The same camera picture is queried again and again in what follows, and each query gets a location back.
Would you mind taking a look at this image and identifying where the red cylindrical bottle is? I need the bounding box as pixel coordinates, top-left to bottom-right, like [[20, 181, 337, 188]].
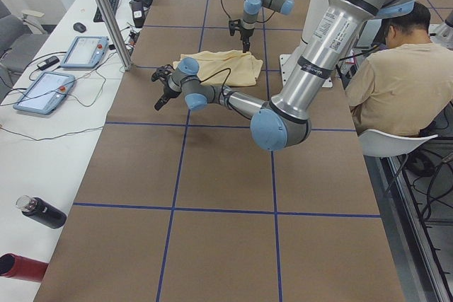
[[1, 253, 48, 282]]

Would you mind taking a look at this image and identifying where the blue teach pendant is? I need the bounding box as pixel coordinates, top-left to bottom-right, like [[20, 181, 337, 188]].
[[60, 36, 108, 69], [13, 71, 76, 115]]

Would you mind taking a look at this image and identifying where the black metal-capped bottle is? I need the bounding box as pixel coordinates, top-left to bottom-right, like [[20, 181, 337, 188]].
[[16, 195, 67, 229]]

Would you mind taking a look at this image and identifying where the black computer mouse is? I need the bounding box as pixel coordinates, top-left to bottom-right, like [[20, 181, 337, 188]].
[[73, 22, 86, 33]]

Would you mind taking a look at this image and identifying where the black keyboard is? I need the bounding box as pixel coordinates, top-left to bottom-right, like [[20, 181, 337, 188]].
[[93, 0, 122, 23]]

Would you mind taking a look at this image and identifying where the white chair seat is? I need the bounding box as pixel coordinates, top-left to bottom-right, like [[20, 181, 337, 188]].
[[358, 129, 438, 158]]

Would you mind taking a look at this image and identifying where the cream motorcycle print t-shirt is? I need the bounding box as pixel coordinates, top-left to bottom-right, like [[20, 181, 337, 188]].
[[173, 50, 263, 87]]

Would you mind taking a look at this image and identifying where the seated person in beige shirt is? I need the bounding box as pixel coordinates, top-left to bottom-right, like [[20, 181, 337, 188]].
[[345, 2, 452, 137]]

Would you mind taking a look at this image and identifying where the black power adapter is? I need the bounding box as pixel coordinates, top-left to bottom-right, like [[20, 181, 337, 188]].
[[37, 56, 59, 71]]

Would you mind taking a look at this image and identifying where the aluminium frame post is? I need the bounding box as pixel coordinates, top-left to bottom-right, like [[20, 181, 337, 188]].
[[95, 0, 132, 71]]

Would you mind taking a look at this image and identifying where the near blue teach pendant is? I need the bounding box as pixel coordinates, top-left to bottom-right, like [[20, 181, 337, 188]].
[[13, 71, 76, 115]]

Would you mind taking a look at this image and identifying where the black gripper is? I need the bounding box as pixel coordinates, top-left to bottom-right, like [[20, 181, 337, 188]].
[[151, 64, 179, 110], [229, 19, 254, 52]]

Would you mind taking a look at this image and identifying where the grey office chair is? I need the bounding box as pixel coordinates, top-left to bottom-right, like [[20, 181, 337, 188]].
[[1, 1, 49, 86]]

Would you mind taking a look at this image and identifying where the brown table cover sheet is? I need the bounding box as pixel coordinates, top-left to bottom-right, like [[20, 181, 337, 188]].
[[34, 0, 453, 302]]

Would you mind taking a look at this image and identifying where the far blue teach pendant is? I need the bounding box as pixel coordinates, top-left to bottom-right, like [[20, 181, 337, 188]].
[[60, 36, 108, 69]]

